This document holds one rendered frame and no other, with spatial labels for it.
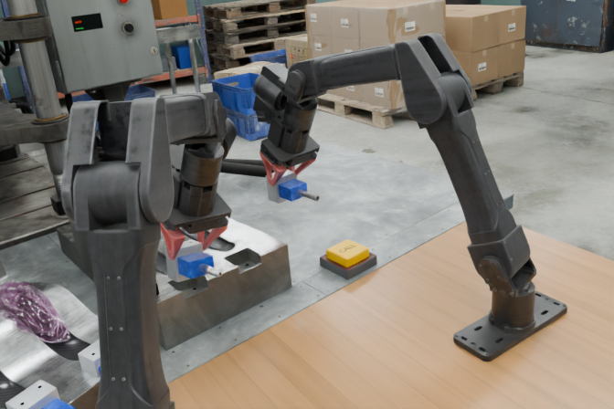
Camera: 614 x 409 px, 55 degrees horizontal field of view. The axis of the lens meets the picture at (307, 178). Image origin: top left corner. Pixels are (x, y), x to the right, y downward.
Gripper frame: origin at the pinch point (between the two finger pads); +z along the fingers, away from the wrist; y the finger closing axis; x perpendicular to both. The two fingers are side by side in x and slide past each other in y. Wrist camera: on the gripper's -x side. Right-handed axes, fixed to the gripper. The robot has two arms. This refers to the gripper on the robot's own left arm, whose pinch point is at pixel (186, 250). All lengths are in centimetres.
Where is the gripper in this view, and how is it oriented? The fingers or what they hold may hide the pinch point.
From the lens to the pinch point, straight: 97.3
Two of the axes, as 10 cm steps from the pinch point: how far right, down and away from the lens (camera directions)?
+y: -7.8, 1.6, -6.1
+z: -2.4, 8.2, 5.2
